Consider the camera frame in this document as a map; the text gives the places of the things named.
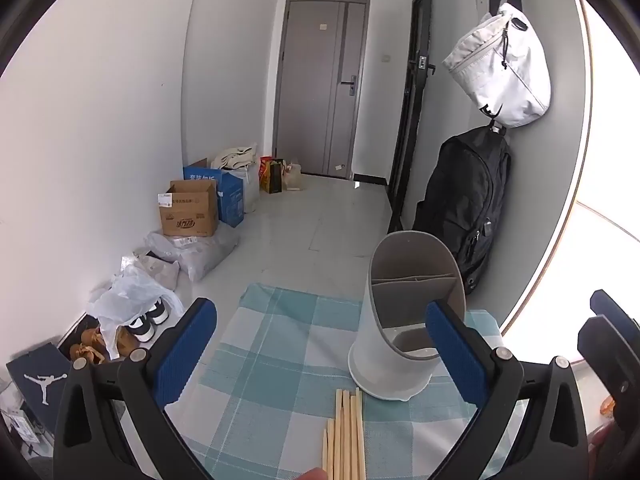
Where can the navy shoe box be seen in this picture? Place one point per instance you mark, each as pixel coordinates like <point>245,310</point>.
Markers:
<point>37,380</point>

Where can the grey mailer bag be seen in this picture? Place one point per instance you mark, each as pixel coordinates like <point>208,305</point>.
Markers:
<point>200,255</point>

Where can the teal checked cloth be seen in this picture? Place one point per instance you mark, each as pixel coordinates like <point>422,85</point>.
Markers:
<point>280,360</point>

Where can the grey entrance door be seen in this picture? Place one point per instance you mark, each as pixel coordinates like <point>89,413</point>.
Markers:
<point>310,85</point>

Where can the brown cardboard box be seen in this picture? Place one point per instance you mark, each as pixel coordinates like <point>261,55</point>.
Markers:
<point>190,210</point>

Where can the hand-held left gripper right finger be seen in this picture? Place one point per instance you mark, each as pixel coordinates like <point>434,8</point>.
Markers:
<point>457,355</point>

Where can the black and white sneaker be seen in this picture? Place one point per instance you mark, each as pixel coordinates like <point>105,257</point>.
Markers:
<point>159,312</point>
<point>141,327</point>

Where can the beige mailer bag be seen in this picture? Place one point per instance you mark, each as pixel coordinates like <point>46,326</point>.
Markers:
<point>160,272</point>

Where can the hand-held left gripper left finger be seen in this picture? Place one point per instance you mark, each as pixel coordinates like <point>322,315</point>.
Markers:
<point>185,350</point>

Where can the red snack bag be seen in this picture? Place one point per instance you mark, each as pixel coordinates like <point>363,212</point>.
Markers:
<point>263,170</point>

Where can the small orange object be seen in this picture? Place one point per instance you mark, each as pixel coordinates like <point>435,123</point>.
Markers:
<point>607,404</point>

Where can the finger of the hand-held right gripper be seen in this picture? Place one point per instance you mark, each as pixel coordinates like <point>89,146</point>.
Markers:
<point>612,360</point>
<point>612,307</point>

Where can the brown shoe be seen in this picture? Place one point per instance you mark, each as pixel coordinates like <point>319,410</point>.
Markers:
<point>122,342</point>
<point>87,352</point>

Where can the bundle of beige chopsticks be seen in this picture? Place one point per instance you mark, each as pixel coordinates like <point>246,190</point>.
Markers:
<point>345,435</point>

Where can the white printed packet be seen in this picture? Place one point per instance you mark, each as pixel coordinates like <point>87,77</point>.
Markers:
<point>17,425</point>

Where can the person's left hand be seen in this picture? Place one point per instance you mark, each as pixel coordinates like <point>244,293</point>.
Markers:
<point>315,475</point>

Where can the blue printed box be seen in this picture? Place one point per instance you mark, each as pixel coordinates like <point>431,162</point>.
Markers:
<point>231,200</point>

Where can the black metal door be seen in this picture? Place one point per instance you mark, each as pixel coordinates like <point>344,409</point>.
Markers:
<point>415,110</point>

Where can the white plastic bin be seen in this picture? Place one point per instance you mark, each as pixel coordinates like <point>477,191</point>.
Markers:
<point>250,187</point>

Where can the white utensil holder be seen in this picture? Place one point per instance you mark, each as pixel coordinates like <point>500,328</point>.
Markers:
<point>400,280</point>

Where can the black paper bag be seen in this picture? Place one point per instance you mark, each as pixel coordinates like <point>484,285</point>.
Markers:
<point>274,177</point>

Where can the cream canvas bag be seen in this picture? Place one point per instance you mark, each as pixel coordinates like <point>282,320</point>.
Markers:
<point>235,157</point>

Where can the white sling bag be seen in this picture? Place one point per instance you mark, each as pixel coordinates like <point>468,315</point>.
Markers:
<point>505,70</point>

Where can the white plastic bag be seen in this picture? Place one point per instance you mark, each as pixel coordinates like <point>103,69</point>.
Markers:
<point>125,295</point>

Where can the beige plastic bag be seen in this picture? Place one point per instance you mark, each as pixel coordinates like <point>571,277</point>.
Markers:
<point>293,177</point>

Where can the black backpack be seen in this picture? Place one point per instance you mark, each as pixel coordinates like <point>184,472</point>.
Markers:
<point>465,200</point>

